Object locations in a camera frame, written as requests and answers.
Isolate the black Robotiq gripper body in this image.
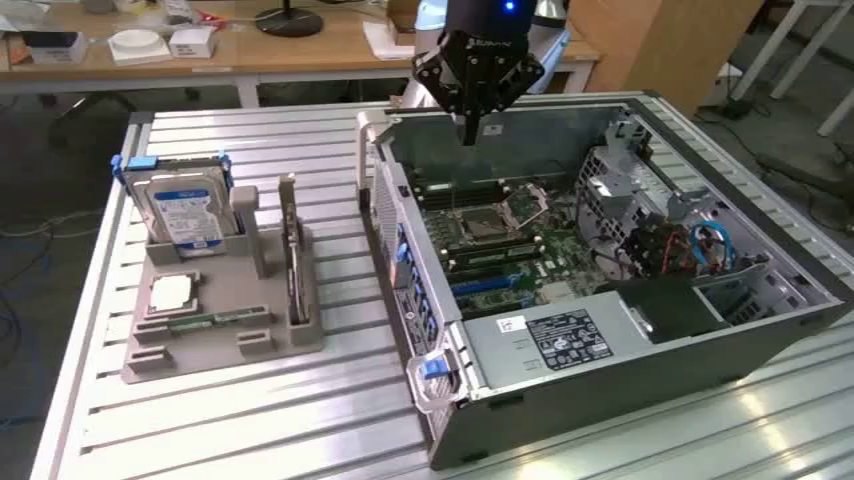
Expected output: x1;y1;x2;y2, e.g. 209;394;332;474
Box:
440;0;540;109

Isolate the black graphics card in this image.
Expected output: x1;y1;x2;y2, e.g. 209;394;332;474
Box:
275;172;317;325

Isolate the blue expansion slot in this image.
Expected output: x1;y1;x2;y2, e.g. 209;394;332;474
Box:
453;273;524;297

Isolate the white paper stack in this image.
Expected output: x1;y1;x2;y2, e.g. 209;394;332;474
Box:
362;19;420;62

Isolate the cardboard box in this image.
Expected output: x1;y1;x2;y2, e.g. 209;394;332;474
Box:
386;0;424;34

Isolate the wooden desk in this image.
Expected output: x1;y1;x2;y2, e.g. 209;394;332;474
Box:
0;0;602;96

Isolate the wooden cabinet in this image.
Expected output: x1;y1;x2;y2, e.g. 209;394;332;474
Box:
566;0;767;109

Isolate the black lamp base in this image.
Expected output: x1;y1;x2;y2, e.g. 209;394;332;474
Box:
255;0;326;39

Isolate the metal socket cover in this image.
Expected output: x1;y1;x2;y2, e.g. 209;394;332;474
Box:
498;182;553;224

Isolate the metal disk bay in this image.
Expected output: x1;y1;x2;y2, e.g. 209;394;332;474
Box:
577;147;676;242

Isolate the CPU socket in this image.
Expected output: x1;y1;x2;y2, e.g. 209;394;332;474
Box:
453;207;514;242

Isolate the black installed RAM stick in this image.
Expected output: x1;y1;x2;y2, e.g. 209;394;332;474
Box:
445;238;544;267

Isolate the small white box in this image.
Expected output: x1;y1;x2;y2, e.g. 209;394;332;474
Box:
167;25;219;59

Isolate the green motherboard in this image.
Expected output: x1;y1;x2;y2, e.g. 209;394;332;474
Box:
413;169;602;321

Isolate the white round container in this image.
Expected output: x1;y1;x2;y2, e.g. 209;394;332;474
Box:
109;28;174;67

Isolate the hard disk with blue label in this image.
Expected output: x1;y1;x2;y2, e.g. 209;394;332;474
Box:
130;168;243;252

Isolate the blue disk caddy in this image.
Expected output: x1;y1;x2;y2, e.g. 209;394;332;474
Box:
110;152;234;201

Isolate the grey parts rack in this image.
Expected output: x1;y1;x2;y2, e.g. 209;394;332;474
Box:
119;184;329;386

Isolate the black chair base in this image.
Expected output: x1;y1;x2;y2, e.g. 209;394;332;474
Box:
45;91;137;147

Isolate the white box with dark lid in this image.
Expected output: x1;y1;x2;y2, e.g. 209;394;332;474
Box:
19;30;90;65

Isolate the grey power supply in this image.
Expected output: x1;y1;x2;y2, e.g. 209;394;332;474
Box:
460;292;653;391

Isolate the silver CPU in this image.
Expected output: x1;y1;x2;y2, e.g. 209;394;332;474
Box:
147;276;202;312

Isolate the blue case latch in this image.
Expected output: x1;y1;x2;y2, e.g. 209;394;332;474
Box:
420;352;448;382

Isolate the green RAM stick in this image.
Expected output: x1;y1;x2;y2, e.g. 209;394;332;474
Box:
166;307;261;334

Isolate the open black PC case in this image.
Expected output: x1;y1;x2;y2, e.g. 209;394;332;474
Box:
356;89;854;471

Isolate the white table frame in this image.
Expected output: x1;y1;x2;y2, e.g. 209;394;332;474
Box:
730;0;854;137

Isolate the red wire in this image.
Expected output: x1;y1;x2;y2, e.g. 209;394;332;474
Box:
660;227;693;274

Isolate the blue wire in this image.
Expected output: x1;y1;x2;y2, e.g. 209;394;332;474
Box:
690;222;740;274

